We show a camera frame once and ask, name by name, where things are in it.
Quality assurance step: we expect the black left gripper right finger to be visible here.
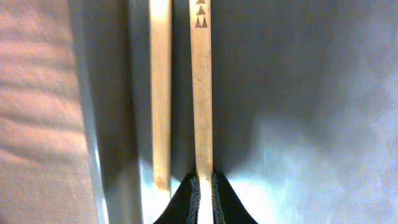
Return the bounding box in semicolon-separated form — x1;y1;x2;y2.
211;171;257;224

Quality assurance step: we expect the dark brown serving tray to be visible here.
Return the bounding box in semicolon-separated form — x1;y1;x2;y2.
69;0;397;223

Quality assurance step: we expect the wooden chopstick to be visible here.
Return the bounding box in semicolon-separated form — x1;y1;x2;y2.
189;0;213;224
149;0;172;192

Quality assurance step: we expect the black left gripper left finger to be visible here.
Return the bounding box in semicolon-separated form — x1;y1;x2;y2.
154;173;201;224

